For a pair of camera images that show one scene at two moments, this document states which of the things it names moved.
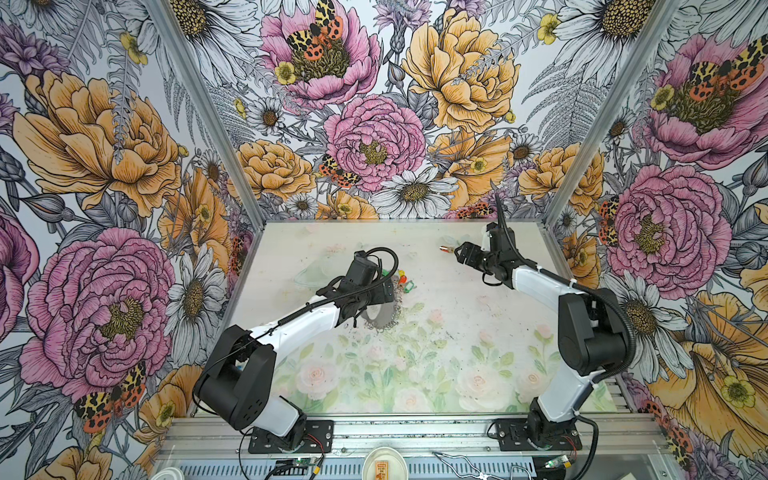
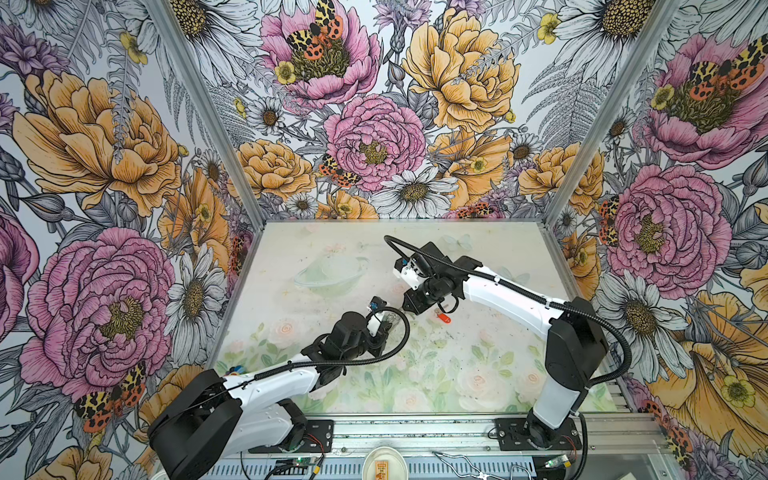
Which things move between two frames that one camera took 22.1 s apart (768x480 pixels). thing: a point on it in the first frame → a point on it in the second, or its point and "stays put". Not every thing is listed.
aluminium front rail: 626,434 stays put
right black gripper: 471,259 → 413,303
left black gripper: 379,293 → 380,340
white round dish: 384,463 stays put
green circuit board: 303,462 stays put
